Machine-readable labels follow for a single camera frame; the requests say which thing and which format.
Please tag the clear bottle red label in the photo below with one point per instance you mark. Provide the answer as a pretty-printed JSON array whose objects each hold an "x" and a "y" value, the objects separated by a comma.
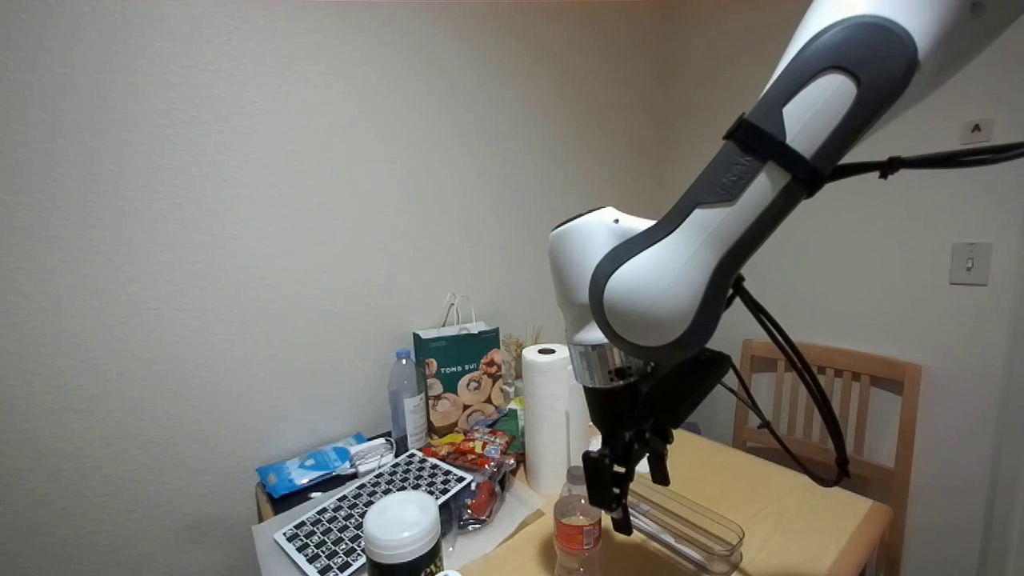
[{"x": 576, "y": 525}]

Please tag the clear water bottle blue cap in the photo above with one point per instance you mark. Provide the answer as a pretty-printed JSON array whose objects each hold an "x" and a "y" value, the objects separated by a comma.
[{"x": 404, "y": 402}]

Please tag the clear plastic case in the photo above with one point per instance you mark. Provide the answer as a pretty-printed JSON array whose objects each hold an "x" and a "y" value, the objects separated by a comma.
[{"x": 687, "y": 528}]

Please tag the wooden chair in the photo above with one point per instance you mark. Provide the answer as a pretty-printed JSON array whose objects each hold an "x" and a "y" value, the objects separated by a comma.
[{"x": 876, "y": 402}]

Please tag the white wall switch plate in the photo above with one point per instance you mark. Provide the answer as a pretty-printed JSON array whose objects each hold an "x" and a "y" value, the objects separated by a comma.
[{"x": 972, "y": 264}]

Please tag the green gift bag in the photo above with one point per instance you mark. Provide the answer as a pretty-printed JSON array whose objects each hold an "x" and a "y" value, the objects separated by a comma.
[{"x": 465, "y": 377}]

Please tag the white paper towel roll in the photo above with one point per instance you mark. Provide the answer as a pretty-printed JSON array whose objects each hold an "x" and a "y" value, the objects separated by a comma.
[{"x": 554, "y": 417}]

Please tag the blue tissue pack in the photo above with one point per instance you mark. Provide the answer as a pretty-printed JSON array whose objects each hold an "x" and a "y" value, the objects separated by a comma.
[{"x": 346, "y": 455}]

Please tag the colourful snack packets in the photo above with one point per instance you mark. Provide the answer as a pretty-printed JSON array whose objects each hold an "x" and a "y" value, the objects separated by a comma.
[{"x": 492, "y": 454}]

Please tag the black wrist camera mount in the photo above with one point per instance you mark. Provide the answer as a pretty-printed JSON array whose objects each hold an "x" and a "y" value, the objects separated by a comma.
[{"x": 679, "y": 389}]

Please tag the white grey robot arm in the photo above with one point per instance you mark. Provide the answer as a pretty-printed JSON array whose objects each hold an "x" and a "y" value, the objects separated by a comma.
[{"x": 641, "y": 298}]

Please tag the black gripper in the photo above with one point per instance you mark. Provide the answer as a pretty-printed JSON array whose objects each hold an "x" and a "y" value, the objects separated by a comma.
[{"x": 624, "y": 444}]

